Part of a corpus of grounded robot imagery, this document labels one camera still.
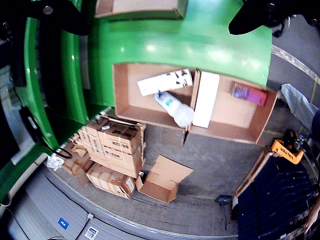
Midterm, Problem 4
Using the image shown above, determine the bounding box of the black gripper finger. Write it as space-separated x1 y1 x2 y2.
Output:
0 0 91 36
227 0 320 36

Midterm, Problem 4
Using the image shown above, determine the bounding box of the red carton box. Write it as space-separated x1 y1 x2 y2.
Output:
230 81 269 107

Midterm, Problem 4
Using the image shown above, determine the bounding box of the shallow cardboard tray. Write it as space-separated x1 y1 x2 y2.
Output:
94 0 189 20

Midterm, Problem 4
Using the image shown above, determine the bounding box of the divided cardboard box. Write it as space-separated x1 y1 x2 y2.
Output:
111 62 280 147

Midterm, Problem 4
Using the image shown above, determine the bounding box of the cardboard box BS print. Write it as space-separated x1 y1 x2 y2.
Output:
84 114 147 163
87 147 146 179

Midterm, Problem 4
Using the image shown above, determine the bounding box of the crumpled cardboard box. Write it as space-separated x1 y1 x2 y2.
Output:
62 139 95 188

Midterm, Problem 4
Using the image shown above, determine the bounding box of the taped cardboard box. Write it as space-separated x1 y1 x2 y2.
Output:
85 162 137 200

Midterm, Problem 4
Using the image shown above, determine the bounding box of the flat cardboard sheet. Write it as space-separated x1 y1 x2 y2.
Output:
135 154 195 204

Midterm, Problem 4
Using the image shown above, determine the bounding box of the person bare hand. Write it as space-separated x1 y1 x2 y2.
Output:
303 209 320 235

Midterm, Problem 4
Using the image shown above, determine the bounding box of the green metal shelf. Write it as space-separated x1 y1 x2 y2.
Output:
0 0 111 203

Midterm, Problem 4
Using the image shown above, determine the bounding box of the person leg in jeans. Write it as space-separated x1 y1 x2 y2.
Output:
279 83 320 136

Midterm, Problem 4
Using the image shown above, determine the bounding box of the slim white carton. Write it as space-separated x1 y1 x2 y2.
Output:
191 71 221 129

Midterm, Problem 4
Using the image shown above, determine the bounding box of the white barcode carton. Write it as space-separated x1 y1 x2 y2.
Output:
136 68 195 97

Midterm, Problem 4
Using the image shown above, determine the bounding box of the white plastic bottle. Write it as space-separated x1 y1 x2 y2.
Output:
154 91 196 128

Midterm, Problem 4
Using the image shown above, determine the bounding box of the yellow pallet truck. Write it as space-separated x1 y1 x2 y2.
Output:
271 128 306 165

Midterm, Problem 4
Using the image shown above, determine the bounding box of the white plastic bag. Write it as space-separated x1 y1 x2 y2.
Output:
46 152 66 172

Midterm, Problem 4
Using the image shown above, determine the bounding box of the wooden pallet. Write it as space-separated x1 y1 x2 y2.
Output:
234 146 272 198

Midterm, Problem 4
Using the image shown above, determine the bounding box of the black floor stand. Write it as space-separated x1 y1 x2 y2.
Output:
214 194 235 231

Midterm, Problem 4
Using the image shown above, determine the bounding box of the black cable tangle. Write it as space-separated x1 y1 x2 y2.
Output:
14 87 73 160

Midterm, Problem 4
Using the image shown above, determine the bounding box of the blue square wall sign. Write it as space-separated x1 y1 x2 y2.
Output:
57 217 70 230

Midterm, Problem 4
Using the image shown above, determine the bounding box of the white blue wall label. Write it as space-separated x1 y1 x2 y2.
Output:
84 225 100 238

